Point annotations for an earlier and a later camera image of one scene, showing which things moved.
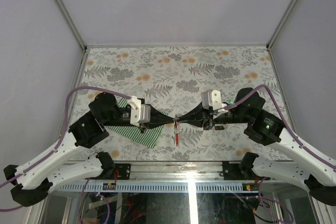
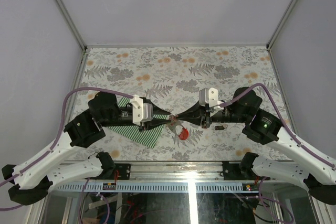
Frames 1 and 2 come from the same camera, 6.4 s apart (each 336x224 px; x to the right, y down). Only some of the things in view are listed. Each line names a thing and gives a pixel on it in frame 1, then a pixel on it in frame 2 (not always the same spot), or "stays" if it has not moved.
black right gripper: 199,117 stays
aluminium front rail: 177,171 stays
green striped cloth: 149,137 stays
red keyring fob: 177,139 -> 184,134
